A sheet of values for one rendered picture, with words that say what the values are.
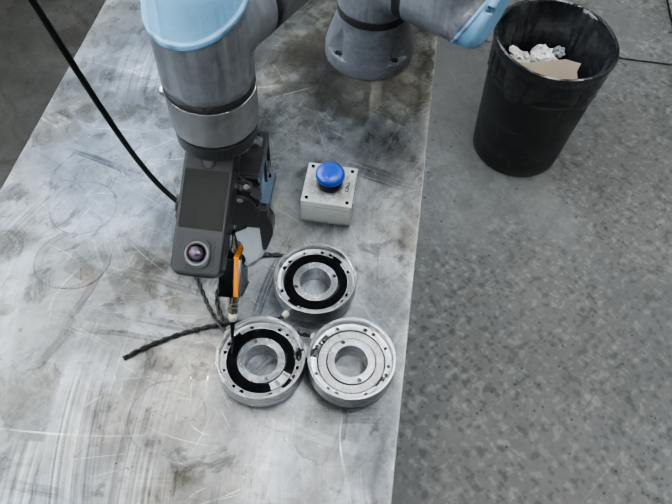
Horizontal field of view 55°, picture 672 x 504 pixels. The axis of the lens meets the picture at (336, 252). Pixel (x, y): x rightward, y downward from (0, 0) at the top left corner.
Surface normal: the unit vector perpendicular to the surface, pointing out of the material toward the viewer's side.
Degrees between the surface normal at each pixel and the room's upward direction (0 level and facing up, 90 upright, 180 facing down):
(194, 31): 87
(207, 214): 31
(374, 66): 73
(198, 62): 90
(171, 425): 0
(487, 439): 0
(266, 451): 0
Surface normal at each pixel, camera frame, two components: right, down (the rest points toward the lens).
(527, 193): 0.04, -0.54
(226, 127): 0.36, 0.79
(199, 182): -0.03, -0.04
